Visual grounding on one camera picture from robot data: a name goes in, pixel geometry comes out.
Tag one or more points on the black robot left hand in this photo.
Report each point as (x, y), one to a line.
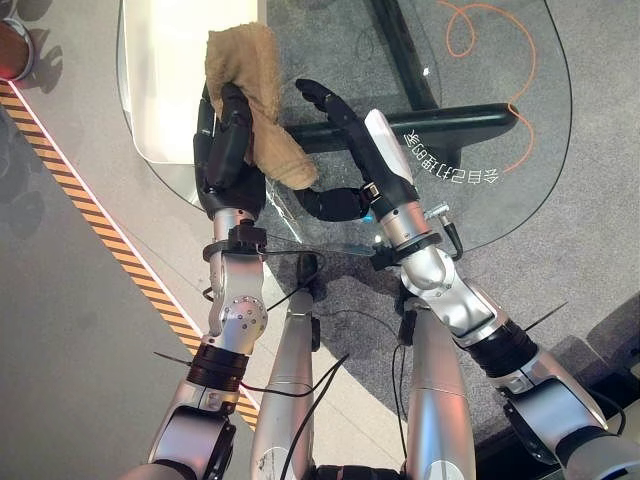
(227, 150)

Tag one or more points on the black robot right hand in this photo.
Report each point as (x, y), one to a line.
(385, 155)

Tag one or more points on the tan terry cloth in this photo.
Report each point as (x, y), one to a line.
(262, 75)

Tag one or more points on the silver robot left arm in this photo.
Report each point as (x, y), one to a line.
(240, 310)

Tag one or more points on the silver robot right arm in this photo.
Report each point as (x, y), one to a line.
(450, 300)

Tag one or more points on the black metal table base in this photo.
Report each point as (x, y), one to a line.
(450, 120)

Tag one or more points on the yellow black hazard tape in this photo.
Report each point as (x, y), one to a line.
(80, 192)

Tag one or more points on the silver robot left leg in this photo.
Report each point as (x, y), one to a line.
(287, 380)

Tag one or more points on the silver robot leg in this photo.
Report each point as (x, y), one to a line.
(437, 400)
(287, 380)

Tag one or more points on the silver robot right leg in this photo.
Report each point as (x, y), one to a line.
(437, 400)

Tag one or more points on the dark grey furniture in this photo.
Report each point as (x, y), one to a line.
(615, 340)

